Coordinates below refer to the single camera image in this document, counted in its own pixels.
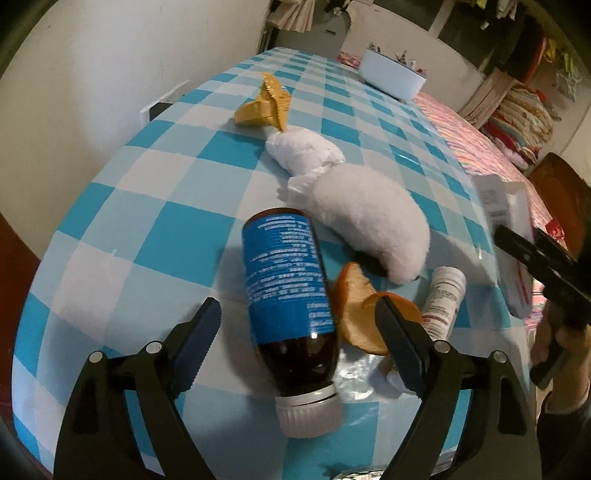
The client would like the row of hanging clothes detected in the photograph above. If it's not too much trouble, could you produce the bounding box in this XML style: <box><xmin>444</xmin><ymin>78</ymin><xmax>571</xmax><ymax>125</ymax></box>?
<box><xmin>457</xmin><ymin>0</ymin><xmax>583</xmax><ymax>100</ymax></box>

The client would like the white round basin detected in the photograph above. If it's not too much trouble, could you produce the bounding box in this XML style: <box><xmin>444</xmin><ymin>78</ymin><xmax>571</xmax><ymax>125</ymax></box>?
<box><xmin>358</xmin><ymin>44</ymin><xmax>428</xmax><ymax>100</ymax></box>

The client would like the small white pill bottle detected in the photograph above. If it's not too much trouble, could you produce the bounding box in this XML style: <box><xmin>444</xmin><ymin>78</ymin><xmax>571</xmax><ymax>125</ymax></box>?
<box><xmin>421</xmin><ymin>267</ymin><xmax>467</xmax><ymax>340</ymax></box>

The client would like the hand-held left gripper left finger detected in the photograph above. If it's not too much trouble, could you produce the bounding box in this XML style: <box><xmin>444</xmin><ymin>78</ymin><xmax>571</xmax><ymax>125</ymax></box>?
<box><xmin>54</xmin><ymin>296</ymin><xmax>222</xmax><ymax>480</ymax></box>

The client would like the brown bottle blue label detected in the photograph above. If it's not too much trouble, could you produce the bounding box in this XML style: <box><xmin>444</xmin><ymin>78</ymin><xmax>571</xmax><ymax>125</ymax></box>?
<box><xmin>242</xmin><ymin>209</ymin><xmax>342</xmax><ymax>438</ymax></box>

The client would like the blue checked tablecloth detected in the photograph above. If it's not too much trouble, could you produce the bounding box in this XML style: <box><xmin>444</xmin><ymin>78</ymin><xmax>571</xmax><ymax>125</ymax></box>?
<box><xmin>11</xmin><ymin>46</ymin><xmax>532</xmax><ymax>476</ymax></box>

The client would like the stack of folded quilts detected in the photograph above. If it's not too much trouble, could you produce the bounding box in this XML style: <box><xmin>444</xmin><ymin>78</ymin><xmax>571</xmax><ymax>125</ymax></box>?
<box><xmin>485</xmin><ymin>85</ymin><xmax>555</xmax><ymax>164</ymax></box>

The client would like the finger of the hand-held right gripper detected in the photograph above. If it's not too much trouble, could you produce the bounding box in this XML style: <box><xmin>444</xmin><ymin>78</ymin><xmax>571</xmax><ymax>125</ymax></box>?
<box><xmin>536</xmin><ymin>229</ymin><xmax>578</xmax><ymax>268</ymax></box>
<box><xmin>493</xmin><ymin>225</ymin><xmax>573</xmax><ymax>289</ymax></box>

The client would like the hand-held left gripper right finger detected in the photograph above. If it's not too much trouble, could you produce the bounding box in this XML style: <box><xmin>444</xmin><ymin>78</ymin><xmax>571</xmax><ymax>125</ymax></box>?
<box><xmin>374</xmin><ymin>298</ymin><xmax>539</xmax><ymax>480</ymax></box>

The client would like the white tissue wad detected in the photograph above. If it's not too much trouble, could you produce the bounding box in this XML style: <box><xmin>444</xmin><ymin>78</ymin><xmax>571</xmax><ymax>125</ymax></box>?
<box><xmin>265</xmin><ymin>129</ymin><xmax>346</xmax><ymax>204</ymax></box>

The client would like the beige tied curtain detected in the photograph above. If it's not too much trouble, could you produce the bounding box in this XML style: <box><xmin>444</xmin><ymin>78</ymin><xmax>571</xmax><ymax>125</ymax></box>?
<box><xmin>268</xmin><ymin>0</ymin><xmax>324</xmax><ymax>33</ymax></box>

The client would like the brown wooden headboard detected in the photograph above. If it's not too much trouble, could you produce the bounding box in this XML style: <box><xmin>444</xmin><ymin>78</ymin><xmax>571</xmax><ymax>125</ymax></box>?
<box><xmin>529</xmin><ymin>152</ymin><xmax>585</xmax><ymax>259</ymax></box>

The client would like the person's right hand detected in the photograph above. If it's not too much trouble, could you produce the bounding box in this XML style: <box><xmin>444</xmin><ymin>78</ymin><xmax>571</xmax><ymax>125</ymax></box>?
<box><xmin>531</xmin><ymin>305</ymin><xmax>591</xmax><ymax>411</ymax></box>

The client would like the yellow paper wrapper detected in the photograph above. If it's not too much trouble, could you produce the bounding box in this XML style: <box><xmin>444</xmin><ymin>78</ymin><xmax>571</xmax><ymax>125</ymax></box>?
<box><xmin>233</xmin><ymin>71</ymin><xmax>291</xmax><ymax>130</ymax></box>

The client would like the orange peel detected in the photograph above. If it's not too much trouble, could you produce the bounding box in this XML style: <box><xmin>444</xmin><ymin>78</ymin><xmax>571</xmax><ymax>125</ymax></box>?
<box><xmin>333</xmin><ymin>262</ymin><xmax>423</xmax><ymax>356</ymax></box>

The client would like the white plush toy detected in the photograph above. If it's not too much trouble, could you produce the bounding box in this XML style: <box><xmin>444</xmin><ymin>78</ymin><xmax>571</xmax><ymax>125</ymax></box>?
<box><xmin>311</xmin><ymin>164</ymin><xmax>432</xmax><ymax>282</ymax></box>

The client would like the white red printed box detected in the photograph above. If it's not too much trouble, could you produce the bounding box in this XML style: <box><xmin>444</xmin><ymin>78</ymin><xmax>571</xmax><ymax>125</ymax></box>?
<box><xmin>475</xmin><ymin>174</ymin><xmax>539</xmax><ymax>319</ymax></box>

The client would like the beige straight curtain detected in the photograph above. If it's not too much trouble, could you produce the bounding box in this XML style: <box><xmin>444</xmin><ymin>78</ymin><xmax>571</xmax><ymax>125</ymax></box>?
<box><xmin>462</xmin><ymin>69</ymin><xmax>513</xmax><ymax>130</ymax></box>

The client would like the pile of small colourful items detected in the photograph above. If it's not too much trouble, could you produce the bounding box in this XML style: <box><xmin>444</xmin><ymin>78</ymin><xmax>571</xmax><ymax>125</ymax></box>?
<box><xmin>367</xmin><ymin>41</ymin><xmax>426</xmax><ymax>75</ymax></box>

